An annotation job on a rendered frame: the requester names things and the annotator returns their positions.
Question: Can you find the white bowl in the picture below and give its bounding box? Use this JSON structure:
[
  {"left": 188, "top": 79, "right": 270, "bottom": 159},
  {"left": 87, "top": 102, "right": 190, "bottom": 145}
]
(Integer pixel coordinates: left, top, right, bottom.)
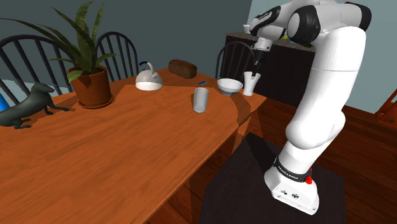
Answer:
[{"left": 217, "top": 78, "right": 244, "bottom": 97}]

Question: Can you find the dark robot stand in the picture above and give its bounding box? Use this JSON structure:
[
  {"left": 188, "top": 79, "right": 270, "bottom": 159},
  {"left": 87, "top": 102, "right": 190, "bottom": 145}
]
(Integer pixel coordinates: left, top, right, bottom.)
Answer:
[{"left": 198, "top": 132, "right": 347, "bottom": 224}]

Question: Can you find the white vase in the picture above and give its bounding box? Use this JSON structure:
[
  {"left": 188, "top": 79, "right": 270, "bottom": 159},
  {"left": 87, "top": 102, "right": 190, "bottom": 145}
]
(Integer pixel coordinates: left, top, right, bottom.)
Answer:
[{"left": 242, "top": 71, "right": 262, "bottom": 97}]

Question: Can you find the dark animal figure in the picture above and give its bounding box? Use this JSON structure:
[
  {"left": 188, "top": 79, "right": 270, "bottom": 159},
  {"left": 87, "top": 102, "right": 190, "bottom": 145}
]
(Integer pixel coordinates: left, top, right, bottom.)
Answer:
[{"left": 0, "top": 81, "right": 71, "bottom": 130}]

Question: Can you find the wooden furniture piece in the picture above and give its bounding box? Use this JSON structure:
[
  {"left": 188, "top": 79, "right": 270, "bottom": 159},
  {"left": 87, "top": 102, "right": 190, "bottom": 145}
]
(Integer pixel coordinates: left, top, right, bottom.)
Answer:
[{"left": 374, "top": 88, "right": 397, "bottom": 128}]

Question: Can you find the dark spindle-back chair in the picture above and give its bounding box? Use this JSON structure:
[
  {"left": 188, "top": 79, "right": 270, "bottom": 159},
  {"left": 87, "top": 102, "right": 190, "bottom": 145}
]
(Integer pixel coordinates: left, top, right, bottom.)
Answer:
[
  {"left": 215, "top": 41, "right": 256, "bottom": 82},
  {"left": 94, "top": 31, "right": 140, "bottom": 83},
  {"left": 0, "top": 34, "right": 75, "bottom": 106}
]

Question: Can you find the white cylinder cup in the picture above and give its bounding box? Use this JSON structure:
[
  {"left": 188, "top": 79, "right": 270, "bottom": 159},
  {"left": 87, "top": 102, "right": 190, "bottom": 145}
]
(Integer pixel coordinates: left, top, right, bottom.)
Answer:
[{"left": 193, "top": 87, "right": 209, "bottom": 114}]

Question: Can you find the potted green plant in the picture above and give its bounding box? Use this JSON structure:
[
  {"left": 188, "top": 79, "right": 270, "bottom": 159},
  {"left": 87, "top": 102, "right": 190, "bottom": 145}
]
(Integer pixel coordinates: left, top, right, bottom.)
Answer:
[{"left": 0, "top": 1, "right": 118, "bottom": 109}]

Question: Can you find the dark sideboard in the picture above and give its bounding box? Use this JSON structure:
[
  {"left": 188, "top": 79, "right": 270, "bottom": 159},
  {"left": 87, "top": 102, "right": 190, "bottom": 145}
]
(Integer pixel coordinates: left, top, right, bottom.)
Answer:
[{"left": 223, "top": 32, "right": 316, "bottom": 108}]

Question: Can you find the brown bread loaf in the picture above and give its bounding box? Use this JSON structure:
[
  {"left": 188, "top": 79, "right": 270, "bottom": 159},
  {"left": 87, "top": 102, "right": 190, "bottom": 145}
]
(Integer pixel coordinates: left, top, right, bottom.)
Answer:
[{"left": 168, "top": 59, "right": 198, "bottom": 80}]

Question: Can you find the wooden dining table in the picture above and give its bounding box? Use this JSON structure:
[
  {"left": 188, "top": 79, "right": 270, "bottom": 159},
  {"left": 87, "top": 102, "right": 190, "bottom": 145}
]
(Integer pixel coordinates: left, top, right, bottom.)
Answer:
[{"left": 0, "top": 67, "right": 267, "bottom": 224}]

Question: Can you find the white kettle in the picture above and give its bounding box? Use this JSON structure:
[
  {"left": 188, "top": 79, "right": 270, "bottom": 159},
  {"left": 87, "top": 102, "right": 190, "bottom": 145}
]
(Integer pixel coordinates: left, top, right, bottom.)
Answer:
[{"left": 135, "top": 61, "right": 164, "bottom": 92}]

